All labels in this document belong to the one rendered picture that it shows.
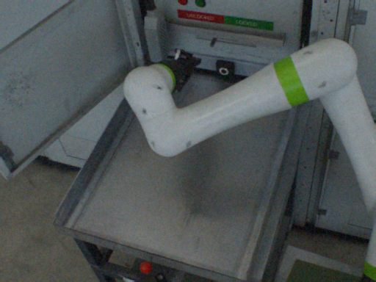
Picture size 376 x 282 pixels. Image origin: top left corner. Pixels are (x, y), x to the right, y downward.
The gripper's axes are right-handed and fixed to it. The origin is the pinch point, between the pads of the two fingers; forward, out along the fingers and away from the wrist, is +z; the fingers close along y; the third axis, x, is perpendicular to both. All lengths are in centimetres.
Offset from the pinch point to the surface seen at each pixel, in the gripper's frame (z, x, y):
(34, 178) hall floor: 51, -102, 89
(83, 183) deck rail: -28, -22, 35
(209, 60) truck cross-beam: 18.6, -0.5, 3.1
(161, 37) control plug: 4.2, -13.1, -5.5
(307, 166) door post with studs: 38, 37, 43
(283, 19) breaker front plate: 9.4, 24.6, -15.5
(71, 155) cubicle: 52, -79, 70
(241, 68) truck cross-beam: 19.4, 10.8, 4.2
